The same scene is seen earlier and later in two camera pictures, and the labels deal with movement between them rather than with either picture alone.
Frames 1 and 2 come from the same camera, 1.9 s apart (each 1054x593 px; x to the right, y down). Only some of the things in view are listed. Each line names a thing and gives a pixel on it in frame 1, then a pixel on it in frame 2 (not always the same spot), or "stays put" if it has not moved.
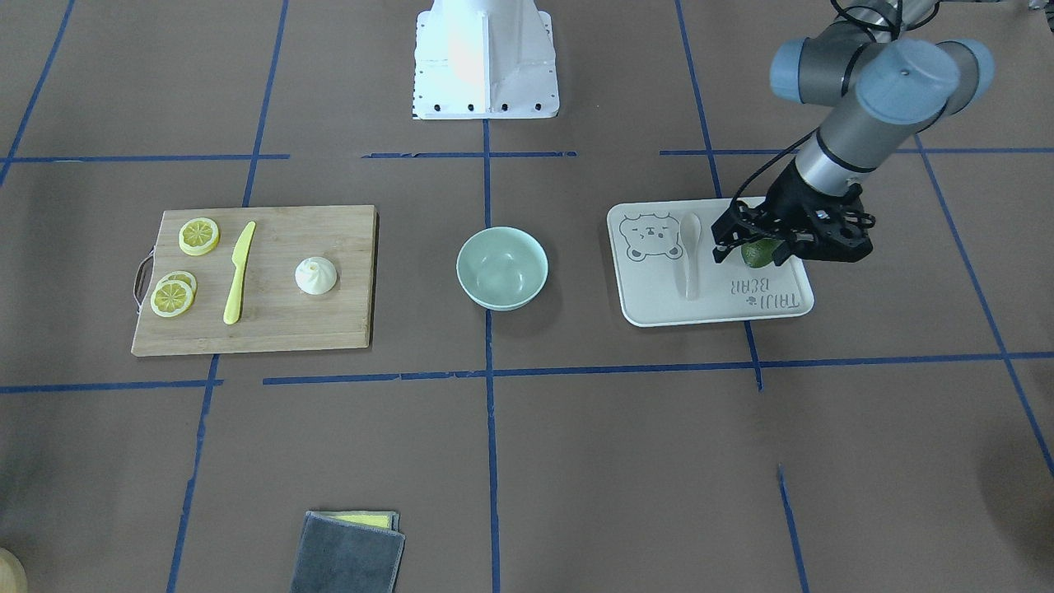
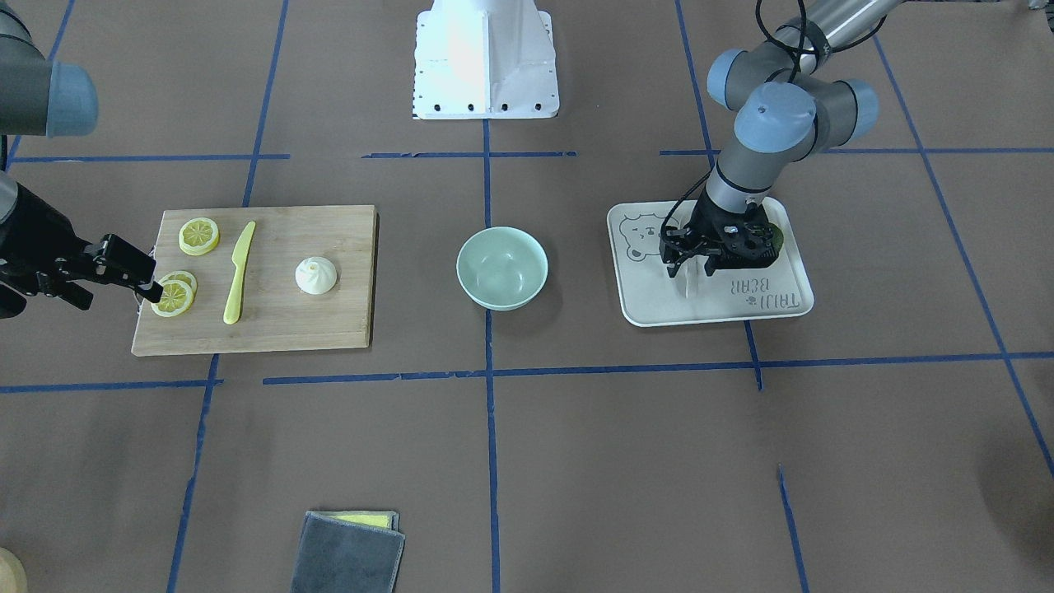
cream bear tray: x=668 y=272 stays put
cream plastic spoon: x=690 y=225 stays put
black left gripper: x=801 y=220 to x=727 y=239
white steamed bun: x=315 y=275 stays put
